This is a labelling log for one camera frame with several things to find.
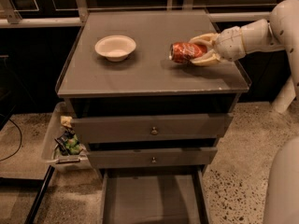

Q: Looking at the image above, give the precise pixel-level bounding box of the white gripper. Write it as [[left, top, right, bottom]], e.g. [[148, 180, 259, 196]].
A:
[[189, 26, 246, 66]]

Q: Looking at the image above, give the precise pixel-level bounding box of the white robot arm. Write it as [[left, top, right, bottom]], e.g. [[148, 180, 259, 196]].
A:
[[191, 0, 299, 224]]

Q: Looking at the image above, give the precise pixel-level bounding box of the grey top drawer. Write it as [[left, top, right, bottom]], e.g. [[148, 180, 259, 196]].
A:
[[71, 114, 233, 144]]

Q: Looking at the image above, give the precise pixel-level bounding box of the grey drawer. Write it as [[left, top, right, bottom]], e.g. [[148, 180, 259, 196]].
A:
[[100, 166, 212, 224], [88, 147, 217, 169], [71, 114, 233, 144]]

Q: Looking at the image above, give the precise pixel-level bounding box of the grey drawer cabinet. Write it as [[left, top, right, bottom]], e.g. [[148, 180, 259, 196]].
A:
[[55, 10, 252, 224]]

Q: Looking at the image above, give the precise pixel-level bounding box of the grey middle drawer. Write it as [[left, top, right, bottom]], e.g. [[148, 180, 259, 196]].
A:
[[88, 147, 217, 169]]

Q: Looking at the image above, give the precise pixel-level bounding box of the grey bottom drawer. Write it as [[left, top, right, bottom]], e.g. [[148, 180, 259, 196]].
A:
[[100, 166, 212, 224]]

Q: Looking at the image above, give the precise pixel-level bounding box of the white pillar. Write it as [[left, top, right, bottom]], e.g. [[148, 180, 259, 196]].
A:
[[272, 77, 296, 114]]

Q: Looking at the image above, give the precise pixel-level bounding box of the white paper bowl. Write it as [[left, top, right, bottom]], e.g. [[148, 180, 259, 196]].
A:
[[94, 35, 136, 62]]

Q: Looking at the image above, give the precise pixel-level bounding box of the tan crumpled wrapper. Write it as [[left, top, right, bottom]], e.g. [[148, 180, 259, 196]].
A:
[[61, 116, 72, 128]]

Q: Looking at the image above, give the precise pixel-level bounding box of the green snack bag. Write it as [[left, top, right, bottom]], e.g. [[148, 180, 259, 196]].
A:
[[55, 131, 83, 156]]

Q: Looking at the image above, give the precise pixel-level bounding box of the clear plastic bin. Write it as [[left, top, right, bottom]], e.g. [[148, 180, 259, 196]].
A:
[[41, 102, 91, 172]]

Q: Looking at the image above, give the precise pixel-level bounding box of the metal railing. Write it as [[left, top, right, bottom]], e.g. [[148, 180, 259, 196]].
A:
[[0, 0, 284, 27]]

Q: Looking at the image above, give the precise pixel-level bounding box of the black floor cable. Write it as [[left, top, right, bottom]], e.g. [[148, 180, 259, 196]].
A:
[[0, 115, 23, 162]]

